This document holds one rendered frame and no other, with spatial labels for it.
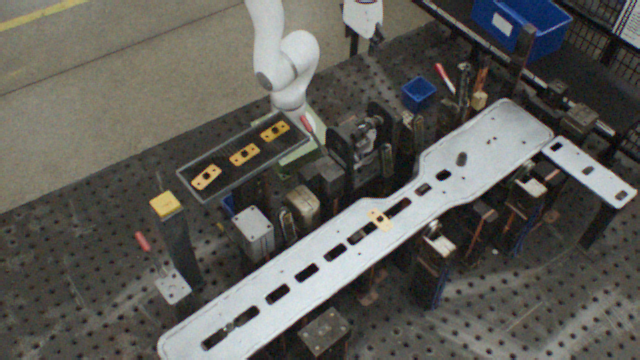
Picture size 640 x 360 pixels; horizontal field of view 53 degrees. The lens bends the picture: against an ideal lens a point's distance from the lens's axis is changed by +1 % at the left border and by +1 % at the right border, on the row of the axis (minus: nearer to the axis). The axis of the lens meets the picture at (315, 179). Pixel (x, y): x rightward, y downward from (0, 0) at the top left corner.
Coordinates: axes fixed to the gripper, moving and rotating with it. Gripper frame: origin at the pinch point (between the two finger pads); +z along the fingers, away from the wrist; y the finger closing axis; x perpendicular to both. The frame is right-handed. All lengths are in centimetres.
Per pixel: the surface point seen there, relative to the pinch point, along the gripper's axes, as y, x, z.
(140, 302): -12, -77, 75
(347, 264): 30, -28, 45
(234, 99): -125, 29, 145
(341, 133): 4.3, -9.2, 25.9
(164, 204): -8, -60, 29
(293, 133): -6.2, -18.5, 28.7
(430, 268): 44, -8, 51
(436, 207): 32, 5, 45
